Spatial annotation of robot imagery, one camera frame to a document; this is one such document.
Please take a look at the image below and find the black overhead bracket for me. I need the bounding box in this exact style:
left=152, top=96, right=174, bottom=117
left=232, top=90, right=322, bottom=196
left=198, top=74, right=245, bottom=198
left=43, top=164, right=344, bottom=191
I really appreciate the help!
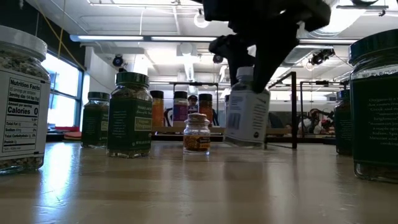
left=337, top=0, right=389, bottom=16

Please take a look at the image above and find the red notebook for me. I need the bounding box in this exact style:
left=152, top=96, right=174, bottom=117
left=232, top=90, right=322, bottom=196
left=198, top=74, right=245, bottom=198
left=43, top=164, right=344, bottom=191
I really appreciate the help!
left=60, top=126, right=82, bottom=141

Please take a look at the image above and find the white ceiling ring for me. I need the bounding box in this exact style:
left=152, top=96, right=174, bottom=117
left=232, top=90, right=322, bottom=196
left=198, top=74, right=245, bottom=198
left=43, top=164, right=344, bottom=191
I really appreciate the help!
left=193, top=11, right=211, bottom=29

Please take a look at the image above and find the black track spotlight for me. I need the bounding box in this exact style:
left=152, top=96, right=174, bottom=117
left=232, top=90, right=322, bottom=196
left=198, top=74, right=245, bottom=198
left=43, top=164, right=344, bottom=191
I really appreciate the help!
left=309, top=48, right=336, bottom=66

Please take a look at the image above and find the white-lid bagel seasoning jar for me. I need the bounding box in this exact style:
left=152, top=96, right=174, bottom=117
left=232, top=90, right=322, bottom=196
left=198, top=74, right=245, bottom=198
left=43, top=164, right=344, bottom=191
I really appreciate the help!
left=0, top=25, right=52, bottom=175
left=223, top=66, right=271, bottom=149

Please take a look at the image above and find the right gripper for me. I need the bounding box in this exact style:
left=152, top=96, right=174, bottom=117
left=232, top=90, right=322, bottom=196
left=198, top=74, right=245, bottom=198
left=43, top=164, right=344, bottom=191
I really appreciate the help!
left=201, top=0, right=332, bottom=94

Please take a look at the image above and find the green-lid oregano spice jar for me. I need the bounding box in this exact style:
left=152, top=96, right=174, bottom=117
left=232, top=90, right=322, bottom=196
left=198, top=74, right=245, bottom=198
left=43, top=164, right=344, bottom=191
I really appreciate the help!
left=348, top=29, right=398, bottom=183
left=106, top=72, right=153, bottom=159
left=334, top=89, right=354, bottom=156
left=80, top=91, right=111, bottom=149

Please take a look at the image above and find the black-lid purple-label spice jar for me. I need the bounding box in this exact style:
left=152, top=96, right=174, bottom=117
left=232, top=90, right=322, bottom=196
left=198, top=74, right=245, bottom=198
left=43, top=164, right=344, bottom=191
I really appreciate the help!
left=173, top=90, right=188, bottom=127

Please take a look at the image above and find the wooden shelf with black frame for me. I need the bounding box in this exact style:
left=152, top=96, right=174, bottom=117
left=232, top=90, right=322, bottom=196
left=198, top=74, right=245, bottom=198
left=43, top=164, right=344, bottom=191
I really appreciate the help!
left=151, top=71, right=298, bottom=150

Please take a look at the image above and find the black background metal frame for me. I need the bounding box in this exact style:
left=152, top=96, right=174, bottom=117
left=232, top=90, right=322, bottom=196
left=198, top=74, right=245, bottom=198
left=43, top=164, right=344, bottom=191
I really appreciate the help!
left=299, top=80, right=349, bottom=138

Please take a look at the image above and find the window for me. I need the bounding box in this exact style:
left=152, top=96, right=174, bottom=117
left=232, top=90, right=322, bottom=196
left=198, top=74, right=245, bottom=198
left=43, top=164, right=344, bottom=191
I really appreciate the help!
left=40, top=51, right=84, bottom=128

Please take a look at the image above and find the black-lid orange spice jar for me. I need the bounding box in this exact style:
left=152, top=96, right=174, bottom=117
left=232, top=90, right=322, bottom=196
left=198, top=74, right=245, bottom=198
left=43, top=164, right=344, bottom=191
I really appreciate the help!
left=149, top=90, right=165, bottom=128

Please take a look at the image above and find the ribbed silver air duct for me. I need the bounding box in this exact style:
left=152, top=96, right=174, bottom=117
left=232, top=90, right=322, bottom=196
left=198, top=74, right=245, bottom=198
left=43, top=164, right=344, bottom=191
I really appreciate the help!
left=281, top=45, right=335, bottom=67

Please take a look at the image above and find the dark chair back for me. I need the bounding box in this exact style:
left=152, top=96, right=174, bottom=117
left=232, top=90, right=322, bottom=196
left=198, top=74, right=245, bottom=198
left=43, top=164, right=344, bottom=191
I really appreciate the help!
left=267, top=111, right=284, bottom=129

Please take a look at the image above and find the large silver air duct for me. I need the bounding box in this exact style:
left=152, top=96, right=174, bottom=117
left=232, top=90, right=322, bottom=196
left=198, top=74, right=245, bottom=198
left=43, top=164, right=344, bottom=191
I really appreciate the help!
left=298, top=0, right=352, bottom=40

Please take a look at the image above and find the small cork-lid glass jar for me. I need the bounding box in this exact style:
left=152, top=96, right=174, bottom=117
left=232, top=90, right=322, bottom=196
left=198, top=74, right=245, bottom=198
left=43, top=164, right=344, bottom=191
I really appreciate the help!
left=182, top=113, right=211, bottom=156

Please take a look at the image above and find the yellow hanging cable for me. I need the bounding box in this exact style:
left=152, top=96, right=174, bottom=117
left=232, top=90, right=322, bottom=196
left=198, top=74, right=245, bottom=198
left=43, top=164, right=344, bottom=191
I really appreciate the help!
left=40, top=0, right=85, bottom=71

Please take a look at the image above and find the black-lid brown spice jar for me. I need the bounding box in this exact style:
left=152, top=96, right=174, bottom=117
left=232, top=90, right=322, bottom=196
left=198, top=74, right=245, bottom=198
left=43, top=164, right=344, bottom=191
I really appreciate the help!
left=198, top=93, right=214, bottom=125

